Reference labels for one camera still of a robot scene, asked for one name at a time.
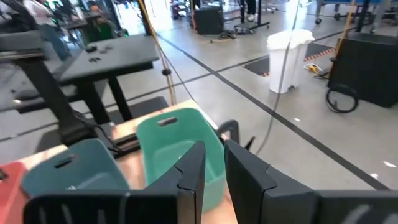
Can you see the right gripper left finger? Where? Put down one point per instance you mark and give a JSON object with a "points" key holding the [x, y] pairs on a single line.
{"points": [[183, 199]]}

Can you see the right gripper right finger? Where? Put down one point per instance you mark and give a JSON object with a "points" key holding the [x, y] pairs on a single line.
{"points": [[258, 193]]}

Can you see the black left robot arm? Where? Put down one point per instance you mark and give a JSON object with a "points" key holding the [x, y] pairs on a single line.
{"points": [[53, 99]]}

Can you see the light green plastic bin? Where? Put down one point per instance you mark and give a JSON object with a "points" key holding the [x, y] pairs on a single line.
{"points": [[174, 133]]}

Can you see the dark blue plastic bin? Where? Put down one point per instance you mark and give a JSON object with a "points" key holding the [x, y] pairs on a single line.
{"points": [[77, 174]]}

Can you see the small black hazard-striped mat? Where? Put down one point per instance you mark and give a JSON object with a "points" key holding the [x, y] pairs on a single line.
{"points": [[258, 67]]}

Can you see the white trash bin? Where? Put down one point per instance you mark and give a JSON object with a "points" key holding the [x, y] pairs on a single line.
{"points": [[289, 62]]}

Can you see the grey side table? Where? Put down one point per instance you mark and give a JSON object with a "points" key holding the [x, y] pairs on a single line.
{"points": [[109, 59]]}

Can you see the black cart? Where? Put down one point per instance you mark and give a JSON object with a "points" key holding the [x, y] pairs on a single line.
{"points": [[367, 68]]}

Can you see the orange plastic bin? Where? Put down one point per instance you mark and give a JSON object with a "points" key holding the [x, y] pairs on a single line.
{"points": [[11, 193]]}

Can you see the black computer mouse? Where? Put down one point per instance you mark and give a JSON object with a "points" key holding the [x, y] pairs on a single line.
{"points": [[91, 48]]}

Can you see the black equipment case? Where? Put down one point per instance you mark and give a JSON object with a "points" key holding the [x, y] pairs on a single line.
{"points": [[208, 21]]}

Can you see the black frame bracket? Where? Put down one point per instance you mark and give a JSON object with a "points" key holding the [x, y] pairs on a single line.
{"points": [[249, 143]]}

